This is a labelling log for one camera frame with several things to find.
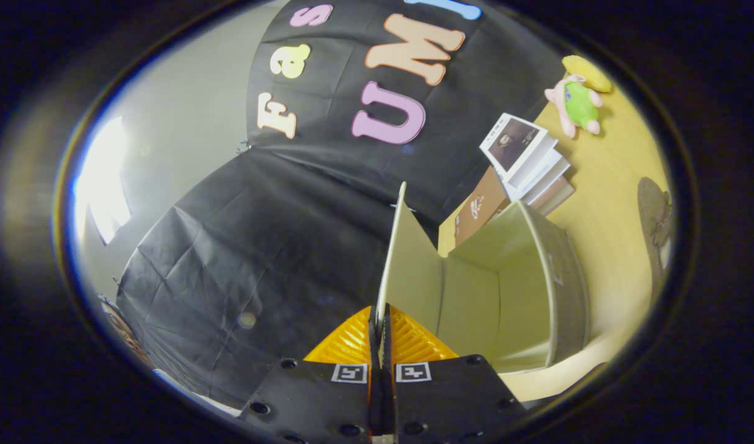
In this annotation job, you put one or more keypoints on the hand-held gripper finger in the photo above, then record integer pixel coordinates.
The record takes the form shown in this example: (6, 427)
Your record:
(387, 345)
(374, 345)

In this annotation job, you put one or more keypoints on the grey fabric storage box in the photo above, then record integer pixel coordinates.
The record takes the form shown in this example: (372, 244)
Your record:
(476, 290)

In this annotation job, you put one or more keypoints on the brown flat cardboard box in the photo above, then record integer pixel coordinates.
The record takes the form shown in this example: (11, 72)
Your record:
(476, 213)

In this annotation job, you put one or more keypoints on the black backdrop cloth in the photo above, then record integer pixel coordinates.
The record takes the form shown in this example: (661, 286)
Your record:
(229, 246)

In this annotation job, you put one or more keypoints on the tan spine book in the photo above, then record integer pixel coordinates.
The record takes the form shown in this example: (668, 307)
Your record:
(556, 196)

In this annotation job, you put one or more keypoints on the green and pink plush toy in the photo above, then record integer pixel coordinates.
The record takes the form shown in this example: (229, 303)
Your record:
(579, 105)

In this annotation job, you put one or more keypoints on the yellow plush toy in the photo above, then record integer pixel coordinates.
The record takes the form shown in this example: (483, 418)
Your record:
(590, 73)

